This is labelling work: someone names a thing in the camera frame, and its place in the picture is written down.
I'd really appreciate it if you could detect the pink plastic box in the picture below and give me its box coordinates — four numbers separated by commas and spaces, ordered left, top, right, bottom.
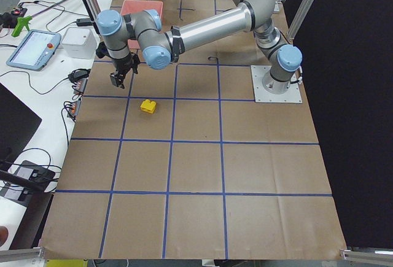
120, 0, 164, 50

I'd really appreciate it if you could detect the yellow toy block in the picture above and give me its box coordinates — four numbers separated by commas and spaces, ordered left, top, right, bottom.
140, 99, 157, 114

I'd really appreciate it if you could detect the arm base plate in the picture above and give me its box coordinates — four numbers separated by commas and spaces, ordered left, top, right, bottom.
251, 65, 303, 104

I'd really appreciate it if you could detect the teach pendant tablet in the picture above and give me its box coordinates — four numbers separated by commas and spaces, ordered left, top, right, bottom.
6, 30, 61, 71

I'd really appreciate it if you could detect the white square box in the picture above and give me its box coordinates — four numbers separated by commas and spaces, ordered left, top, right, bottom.
61, 27, 97, 60

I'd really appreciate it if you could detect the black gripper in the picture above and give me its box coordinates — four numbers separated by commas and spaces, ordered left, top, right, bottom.
110, 52, 140, 89

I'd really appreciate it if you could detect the green plastic clamp tool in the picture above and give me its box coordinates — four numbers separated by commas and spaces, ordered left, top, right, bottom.
11, 15, 33, 37

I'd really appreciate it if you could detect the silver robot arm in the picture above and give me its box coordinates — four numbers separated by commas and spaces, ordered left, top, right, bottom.
96, 0, 303, 94

